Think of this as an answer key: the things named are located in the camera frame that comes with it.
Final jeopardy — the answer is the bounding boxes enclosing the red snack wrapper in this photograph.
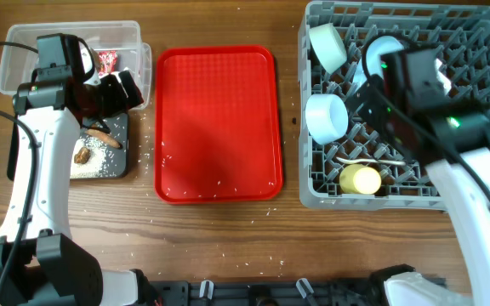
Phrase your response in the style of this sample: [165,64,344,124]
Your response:
[98,50,117,77]

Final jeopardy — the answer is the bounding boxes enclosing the brown carrot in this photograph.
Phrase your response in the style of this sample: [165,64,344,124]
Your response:
[85,129,122,149]

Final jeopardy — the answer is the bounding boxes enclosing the light blue bowl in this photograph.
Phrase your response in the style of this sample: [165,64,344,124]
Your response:
[305,93,349,145]

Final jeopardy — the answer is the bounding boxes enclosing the light blue plate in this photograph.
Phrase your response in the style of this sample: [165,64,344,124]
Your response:
[352,36,404,88]

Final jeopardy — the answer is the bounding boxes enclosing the white plastic spoon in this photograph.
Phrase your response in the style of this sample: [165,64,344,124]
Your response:
[335,156,407,166]

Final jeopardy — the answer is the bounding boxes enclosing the brown food scrap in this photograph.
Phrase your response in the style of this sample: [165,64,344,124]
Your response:
[73,147,91,164]

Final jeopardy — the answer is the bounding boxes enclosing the pile of white rice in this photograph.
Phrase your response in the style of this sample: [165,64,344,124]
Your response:
[69,114,125,179]

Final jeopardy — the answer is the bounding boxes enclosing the green bowl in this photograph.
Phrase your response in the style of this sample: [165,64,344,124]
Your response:
[309,24,347,74]

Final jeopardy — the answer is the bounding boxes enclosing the yellow cup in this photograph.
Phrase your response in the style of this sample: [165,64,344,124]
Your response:
[339,164,381,195]

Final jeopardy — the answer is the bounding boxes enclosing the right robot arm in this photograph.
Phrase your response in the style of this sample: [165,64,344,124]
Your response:
[347,47,490,305]

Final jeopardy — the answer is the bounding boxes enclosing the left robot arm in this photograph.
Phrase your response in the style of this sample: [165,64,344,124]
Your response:
[0,33,156,305]

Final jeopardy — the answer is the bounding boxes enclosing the black waste tray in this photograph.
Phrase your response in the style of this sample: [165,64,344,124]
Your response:
[6,110,130,180]

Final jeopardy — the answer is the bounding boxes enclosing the grey dishwasher rack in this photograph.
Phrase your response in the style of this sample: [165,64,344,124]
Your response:
[298,1,490,211]

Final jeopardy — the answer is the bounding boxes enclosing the clear plastic waste bin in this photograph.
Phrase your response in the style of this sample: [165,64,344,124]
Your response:
[0,20,152,111]

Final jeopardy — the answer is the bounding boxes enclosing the red serving tray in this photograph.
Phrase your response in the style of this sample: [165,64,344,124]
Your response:
[153,45,284,205]

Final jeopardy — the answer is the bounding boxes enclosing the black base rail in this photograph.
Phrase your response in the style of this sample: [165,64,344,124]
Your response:
[151,278,389,306]

